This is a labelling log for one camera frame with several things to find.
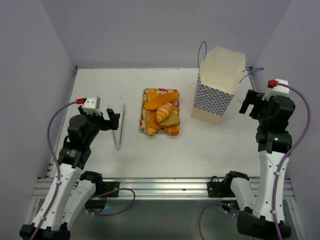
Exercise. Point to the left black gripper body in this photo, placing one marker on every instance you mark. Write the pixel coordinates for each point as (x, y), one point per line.
(96, 120)

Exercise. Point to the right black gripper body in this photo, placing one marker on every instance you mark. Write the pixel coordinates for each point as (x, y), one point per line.
(253, 104)

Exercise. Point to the metal serving tongs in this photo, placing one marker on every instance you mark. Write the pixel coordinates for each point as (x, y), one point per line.
(118, 108)

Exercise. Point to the blue checkered paper bag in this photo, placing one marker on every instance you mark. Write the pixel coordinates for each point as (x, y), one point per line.
(220, 72)

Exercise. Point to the fake croissant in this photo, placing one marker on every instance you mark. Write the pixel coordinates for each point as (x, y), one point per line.
(163, 112)

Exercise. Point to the fake bread slice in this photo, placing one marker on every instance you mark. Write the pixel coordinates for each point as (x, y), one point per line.
(173, 120)

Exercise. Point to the twisted fake bread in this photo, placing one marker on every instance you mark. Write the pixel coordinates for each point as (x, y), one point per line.
(174, 131)

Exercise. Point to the long fake baguette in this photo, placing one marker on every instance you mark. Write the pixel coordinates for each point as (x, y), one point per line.
(151, 123)

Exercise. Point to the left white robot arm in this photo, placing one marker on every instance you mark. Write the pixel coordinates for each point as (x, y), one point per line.
(71, 187)

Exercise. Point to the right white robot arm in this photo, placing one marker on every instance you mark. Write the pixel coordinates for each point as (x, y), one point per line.
(261, 216)

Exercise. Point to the floral rectangular tray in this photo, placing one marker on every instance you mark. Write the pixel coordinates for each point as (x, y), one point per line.
(159, 91)

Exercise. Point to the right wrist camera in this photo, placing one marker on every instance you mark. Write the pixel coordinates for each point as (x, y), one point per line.
(279, 87)

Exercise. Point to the left black base bracket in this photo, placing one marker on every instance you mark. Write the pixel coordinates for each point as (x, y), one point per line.
(109, 186)

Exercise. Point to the black base bracket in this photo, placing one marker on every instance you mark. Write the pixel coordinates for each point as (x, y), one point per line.
(220, 188)
(109, 186)

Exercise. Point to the right black base bracket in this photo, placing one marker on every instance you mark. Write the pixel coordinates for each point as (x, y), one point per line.
(220, 188)

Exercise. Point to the aluminium mounting rail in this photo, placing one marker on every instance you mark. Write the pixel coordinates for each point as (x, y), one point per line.
(163, 188)

